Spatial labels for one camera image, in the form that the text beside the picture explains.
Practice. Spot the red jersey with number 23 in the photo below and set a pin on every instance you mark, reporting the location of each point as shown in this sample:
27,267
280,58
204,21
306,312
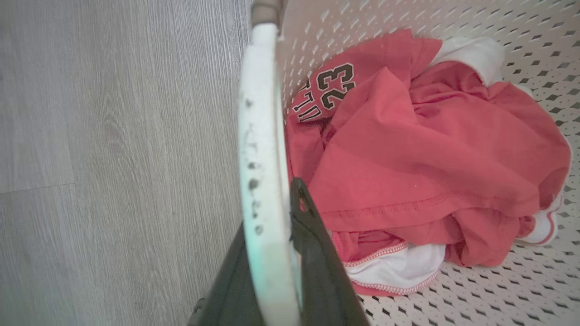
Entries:
421,167

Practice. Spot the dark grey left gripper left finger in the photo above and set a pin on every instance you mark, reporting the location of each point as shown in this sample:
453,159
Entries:
231,290

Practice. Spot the white perforated plastic laundry basket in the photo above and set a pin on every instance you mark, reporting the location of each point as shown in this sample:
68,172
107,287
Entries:
265,158

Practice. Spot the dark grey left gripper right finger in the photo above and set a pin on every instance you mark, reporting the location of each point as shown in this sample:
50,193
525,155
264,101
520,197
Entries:
321,271

